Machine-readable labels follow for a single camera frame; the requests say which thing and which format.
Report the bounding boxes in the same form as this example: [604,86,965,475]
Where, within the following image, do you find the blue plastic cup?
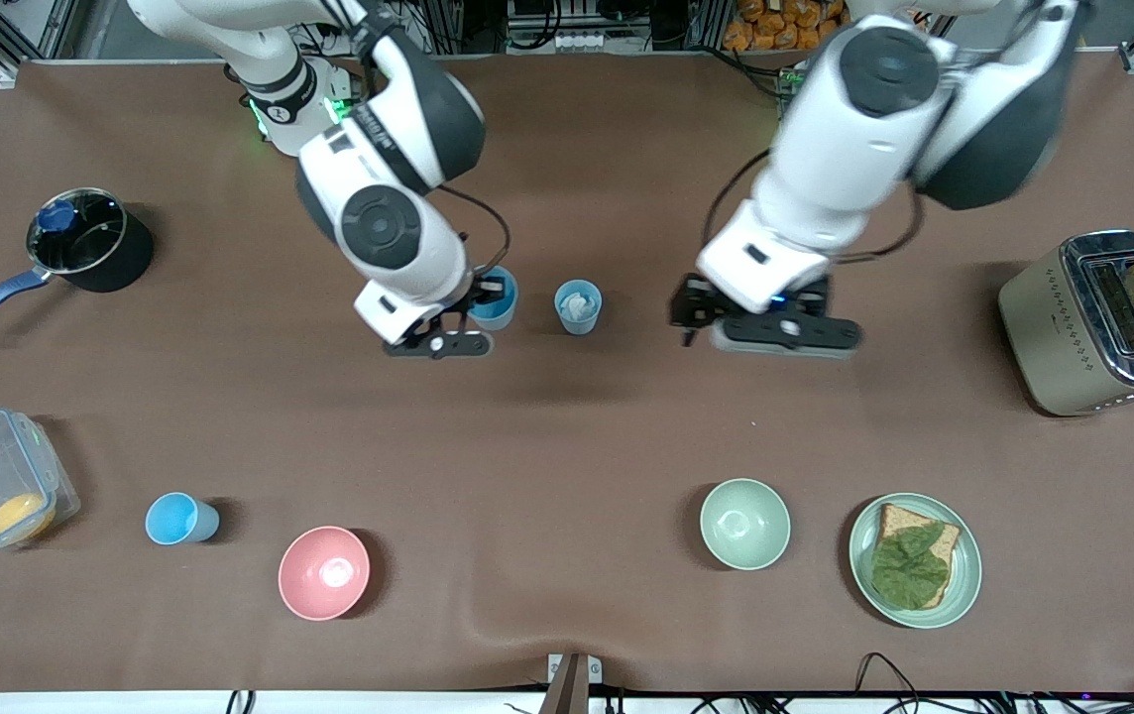
[469,265,520,332]
[145,492,221,546]

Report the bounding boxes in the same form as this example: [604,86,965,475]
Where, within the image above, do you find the blue cup holding white paper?
[553,279,604,337]

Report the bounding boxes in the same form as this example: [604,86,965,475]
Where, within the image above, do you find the brown table mat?
[0,55,1134,695]

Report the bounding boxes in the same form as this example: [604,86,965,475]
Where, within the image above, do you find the pale green bowl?
[699,478,793,572]

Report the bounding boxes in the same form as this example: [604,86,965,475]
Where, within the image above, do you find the brown bread slice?
[874,503,963,610]

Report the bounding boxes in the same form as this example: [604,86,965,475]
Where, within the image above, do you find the beige and chrome toaster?
[998,230,1134,418]

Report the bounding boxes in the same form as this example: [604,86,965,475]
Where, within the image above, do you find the bag of orange buns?
[722,0,851,54]

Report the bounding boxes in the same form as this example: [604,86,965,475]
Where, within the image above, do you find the pink bowl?
[278,526,372,623]

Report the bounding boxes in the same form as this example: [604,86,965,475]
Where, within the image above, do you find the green lettuce leaf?
[870,524,952,610]

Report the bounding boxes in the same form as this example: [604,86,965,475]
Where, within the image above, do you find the pale green plate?
[848,492,983,631]

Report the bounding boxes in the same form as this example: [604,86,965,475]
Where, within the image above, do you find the glass pot lid blue knob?
[32,194,124,275]

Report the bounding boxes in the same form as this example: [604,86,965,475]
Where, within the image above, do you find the orange round food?
[0,493,58,542]

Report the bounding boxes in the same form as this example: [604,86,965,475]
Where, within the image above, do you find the black pot with blue handle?
[0,187,156,342]

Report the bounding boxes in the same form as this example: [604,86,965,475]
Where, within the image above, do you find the black looped cable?
[854,652,927,713]

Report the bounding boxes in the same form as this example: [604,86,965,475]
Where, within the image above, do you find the metal bracket on table edge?
[539,652,604,714]

